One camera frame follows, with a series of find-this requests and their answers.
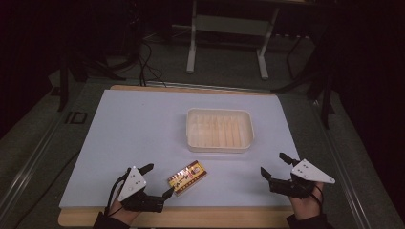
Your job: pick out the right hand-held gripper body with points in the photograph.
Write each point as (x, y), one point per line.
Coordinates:
(302, 178)

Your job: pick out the person's right hand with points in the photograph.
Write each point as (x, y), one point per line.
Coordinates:
(306, 203)

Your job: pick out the person's right sleeve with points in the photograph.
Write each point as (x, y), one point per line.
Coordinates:
(309, 222)

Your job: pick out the yellow and brown snack packet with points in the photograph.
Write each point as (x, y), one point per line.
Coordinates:
(187, 176)

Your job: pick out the person's left sleeve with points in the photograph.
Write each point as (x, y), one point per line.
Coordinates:
(110, 222)

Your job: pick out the white plastic tray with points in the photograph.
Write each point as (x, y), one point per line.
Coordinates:
(219, 130)

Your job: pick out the black stand leg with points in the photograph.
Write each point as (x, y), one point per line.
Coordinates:
(326, 101)

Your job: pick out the white metal stand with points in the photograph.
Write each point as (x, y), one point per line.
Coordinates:
(229, 35)

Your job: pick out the white table mat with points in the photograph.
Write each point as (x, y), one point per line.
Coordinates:
(159, 133)

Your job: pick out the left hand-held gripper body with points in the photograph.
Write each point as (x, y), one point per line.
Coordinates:
(133, 185)

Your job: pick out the person's left hand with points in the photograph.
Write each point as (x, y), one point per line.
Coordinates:
(125, 212)

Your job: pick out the person's sleeve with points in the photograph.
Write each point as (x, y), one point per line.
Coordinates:
(309, 222)
(110, 222)

